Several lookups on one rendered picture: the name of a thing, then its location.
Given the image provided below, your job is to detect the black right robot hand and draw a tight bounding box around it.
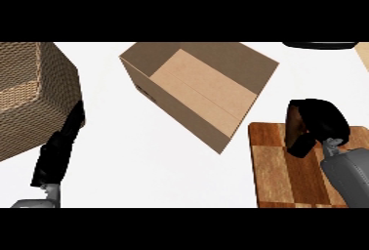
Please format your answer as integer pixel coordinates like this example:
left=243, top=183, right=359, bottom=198
left=284, top=98, right=352, bottom=159

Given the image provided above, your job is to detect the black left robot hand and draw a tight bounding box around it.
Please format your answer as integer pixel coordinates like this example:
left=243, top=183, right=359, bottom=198
left=30, top=100, right=88, bottom=188

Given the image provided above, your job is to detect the checkered wooden cutting board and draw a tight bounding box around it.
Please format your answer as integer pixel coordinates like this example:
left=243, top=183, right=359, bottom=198
left=247, top=122, right=369, bottom=209

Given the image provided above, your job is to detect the pale wooden board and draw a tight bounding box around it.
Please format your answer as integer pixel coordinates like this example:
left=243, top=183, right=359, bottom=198
left=353, top=42, right=369, bottom=73

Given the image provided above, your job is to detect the open brown cardboard box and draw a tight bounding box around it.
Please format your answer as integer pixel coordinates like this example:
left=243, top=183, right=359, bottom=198
left=119, top=42, right=281, bottom=155

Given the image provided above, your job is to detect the woven wicker basket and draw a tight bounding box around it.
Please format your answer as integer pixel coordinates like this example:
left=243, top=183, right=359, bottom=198
left=0, top=42, right=88, bottom=163

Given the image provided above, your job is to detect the black round object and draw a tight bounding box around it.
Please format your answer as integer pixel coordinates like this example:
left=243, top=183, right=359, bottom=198
left=281, top=42, right=361, bottom=51

